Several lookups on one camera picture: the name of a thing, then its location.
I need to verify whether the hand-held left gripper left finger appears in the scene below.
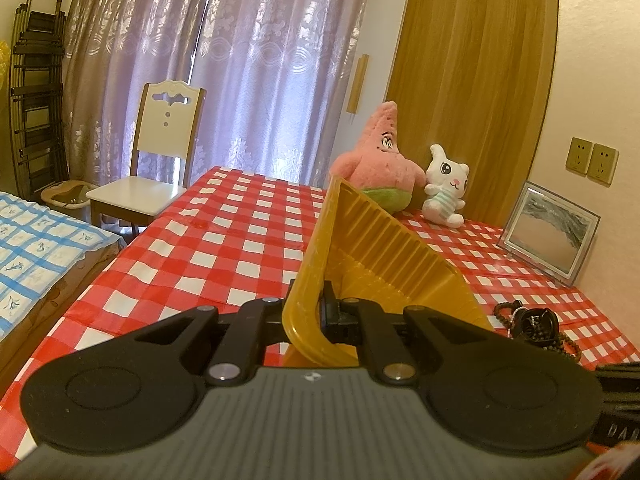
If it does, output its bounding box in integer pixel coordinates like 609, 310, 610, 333
132, 298, 292, 387

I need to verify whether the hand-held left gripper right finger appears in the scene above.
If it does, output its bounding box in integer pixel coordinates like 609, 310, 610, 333
320, 280, 495, 385

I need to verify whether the yellow ribbed plastic tray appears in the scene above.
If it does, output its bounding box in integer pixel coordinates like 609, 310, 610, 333
281, 175, 493, 368

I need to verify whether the brown bead necklace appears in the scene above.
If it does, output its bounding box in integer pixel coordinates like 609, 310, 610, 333
542, 329, 583, 362

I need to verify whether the red white checked tablecloth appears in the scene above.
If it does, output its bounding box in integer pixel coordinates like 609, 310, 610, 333
0, 165, 640, 463

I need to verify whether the pink starfish plush toy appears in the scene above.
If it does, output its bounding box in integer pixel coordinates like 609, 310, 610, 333
331, 101, 426, 213

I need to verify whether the white bunny plush toy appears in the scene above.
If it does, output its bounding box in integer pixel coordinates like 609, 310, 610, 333
422, 144, 471, 227

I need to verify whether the clear framed sand picture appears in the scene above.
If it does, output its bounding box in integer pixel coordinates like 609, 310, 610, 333
497, 181, 601, 288

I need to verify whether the white wooden chair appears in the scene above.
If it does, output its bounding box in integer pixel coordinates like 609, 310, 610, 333
85, 81, 207, 237

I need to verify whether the beige plastic basket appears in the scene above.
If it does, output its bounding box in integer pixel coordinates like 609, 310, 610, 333
40, 180, 103, 219

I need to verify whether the blue checked bed sheet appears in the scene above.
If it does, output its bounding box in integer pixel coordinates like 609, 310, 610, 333
0, 191, 126, 343

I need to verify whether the purple sheer patterned curtain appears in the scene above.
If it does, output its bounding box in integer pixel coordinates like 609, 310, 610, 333
60, 0, 381, 192

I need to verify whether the wooden door panel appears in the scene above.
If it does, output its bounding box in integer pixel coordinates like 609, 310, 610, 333
385, 0, 560, 226

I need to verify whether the folded dark metal rack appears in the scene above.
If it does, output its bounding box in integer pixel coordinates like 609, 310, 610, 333
7, 0, 71, 207

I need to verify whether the wooden wall handle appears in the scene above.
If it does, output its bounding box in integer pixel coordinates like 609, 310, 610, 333
347, 54, 369, 117

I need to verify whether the gold wall socket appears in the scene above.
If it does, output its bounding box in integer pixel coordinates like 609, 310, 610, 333
566, 136, 593, 173
586, 144, 619, 184

